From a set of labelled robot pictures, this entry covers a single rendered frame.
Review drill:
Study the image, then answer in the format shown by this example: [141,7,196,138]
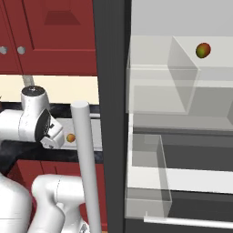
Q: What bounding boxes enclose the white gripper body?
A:
[40,135,64,150]

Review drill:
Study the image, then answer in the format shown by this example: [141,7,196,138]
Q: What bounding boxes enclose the dark grey fridge door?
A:
[92,0,133,233]

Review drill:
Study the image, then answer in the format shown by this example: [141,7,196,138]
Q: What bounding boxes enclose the small clear fridge bin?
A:
[125,133,173,220]

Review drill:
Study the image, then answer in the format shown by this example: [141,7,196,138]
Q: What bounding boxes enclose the large clear fridge bin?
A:
[125,35,202,116]

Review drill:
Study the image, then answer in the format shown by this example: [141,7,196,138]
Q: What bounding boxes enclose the open fridge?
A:
[125,0,233,233]

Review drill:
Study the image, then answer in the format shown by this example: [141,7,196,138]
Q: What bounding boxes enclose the green red mango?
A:
[195,42,212,59]

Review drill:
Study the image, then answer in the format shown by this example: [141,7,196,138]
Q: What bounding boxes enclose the red yellow fruit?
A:
[66,133,76,144]

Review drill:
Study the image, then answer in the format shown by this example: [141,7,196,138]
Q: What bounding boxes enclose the red base cabinet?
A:
[6,158,108,232]

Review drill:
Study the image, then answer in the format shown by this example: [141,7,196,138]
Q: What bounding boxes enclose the grey sink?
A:
[54,113,103,151]

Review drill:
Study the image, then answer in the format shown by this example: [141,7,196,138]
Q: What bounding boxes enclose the grey tap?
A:
[21,74,35,88]

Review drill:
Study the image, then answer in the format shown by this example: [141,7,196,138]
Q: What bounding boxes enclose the red cupboard door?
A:
[0,0,15,76]
[3,0,98,76]

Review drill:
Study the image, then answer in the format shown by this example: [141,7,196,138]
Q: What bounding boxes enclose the grey fridge door handle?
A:
[70,100,103,233]

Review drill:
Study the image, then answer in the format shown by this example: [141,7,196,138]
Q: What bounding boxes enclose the white fridge drawer handle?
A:
[143,211,233,230]

